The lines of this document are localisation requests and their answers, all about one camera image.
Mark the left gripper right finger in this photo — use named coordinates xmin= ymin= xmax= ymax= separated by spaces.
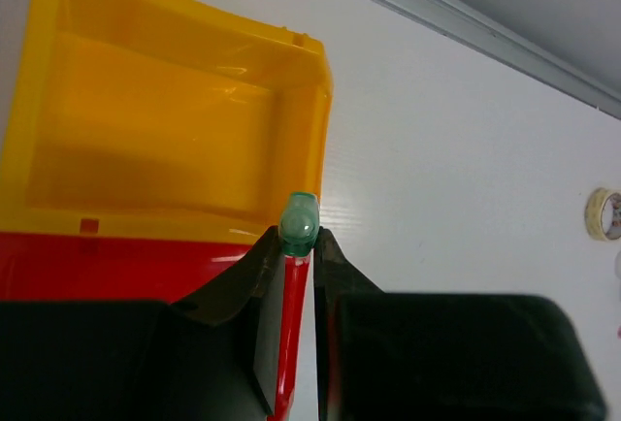
xmin=313 ymin=229 xmax=608 ymax=420

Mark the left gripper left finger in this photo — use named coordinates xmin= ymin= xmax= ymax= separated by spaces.
xmin=1 ymin=228 xmax=284 ymax=420

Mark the red plastic bin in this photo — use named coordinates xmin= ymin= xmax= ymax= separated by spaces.
xmin=0 ymin=231 xmax=314 ymax=421

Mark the yellow plastic bin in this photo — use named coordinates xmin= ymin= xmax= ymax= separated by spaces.
xmin=1 ymin=0 xmax=333 ymax=243

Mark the beige tape roll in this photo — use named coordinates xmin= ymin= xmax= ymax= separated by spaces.
xmin=584 ymin=187 xmax=621 ymax=242

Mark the back aluminium frame rail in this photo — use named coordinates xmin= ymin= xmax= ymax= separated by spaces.
xmin=370 ymin=0 xmax=620 ymax=119

